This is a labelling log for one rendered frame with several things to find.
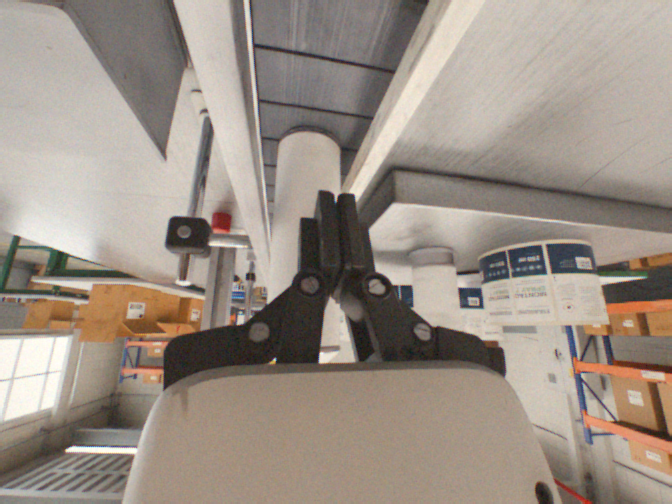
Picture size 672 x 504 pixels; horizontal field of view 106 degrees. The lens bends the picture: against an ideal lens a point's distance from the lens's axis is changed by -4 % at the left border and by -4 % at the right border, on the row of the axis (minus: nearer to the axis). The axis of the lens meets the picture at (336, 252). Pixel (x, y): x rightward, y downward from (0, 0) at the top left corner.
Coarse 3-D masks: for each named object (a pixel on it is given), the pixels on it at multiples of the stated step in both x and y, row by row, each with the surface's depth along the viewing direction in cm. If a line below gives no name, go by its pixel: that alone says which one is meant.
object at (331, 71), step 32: (256, 0) 12; (288, 0) 12; (320, 0) 12; (352, 0) 12; (384, 0) 12; (416, 0) 12; (256, 32) 13; (288, 32) 13; (320, 32) 13; (352, 32) 13; (384, 32) 13; (256, 64) 15; (288, 64) 15; (320, 64) 15; (352, 64) 15; (384, 64) 15; (288, 96) 17; (320, 96) 17; (352, 96) 17; (288, 128) 20; (320, 128) 20; (352, 128) 20; (352, 160) 24
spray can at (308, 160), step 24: (288, 144) 20; (312, 144) 20; (336, 144) 21; (288, 168) 19; (312, 168) 19; (336, 168) 20; (288, 192) 19; (312, 192) 19; (336, 192) 20; (288, 216) 18; (312, 216) 18; (288, 240) 18; (288, 264) 17; (336, 312) 18; (336, 336) 17
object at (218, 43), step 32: (192, 0) 5; (224, 0) 5; (192, 32) 6; (224, 32) 6; (224, 64) 6; (224, 96) 7; (224, 128) 9; (256, 128) 10; (224, 160) 10; (256, 160) 11; (256, 192) 13; (256, 224) 17; (256, 256) 25
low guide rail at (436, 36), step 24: (432, 0) 10; (456, 0) 9; (480, 0) 9; (432, 24) 10; (456, 24) 10; (408, 48) 12; (432, 48) 11; (408, 72) 12; (432, 72) 12; (384, 96) 15; (408, 96) 13; (384, 120) 15; (384, 144) 17; (360, 168) 19; (360, 192) 23
